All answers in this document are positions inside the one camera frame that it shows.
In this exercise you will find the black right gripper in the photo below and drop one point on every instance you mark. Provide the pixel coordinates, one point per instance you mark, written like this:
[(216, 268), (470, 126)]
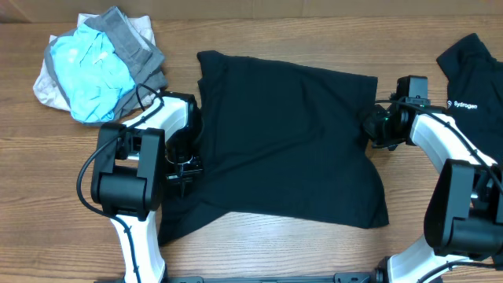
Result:
[(373, 113)]

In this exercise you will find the grey folded garment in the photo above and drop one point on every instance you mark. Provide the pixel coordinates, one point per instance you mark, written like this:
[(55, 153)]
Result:
[(143, 59)]

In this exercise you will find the light blue folded shirt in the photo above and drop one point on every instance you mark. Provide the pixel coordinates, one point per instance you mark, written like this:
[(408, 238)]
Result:
[(91, 75)]

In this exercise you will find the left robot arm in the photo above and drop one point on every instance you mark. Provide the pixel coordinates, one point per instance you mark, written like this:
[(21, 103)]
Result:
[(136, 163)]

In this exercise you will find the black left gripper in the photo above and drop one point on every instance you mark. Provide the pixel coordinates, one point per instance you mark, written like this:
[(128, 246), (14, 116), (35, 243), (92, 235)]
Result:
[(182, 178)]

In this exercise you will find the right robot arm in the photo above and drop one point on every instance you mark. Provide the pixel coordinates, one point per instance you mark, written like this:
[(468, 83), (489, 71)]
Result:
[(463, 221)]

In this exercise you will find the black t-shirt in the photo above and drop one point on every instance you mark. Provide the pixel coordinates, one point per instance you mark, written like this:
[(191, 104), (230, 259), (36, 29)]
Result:
[(279, 139)]

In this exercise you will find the black shirt with white logo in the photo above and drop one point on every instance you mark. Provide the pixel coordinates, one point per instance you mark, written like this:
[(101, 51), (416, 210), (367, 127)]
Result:
[(474, 93)]

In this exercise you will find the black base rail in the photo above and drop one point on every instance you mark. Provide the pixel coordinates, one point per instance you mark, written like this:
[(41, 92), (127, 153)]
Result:
[(365, 277)]

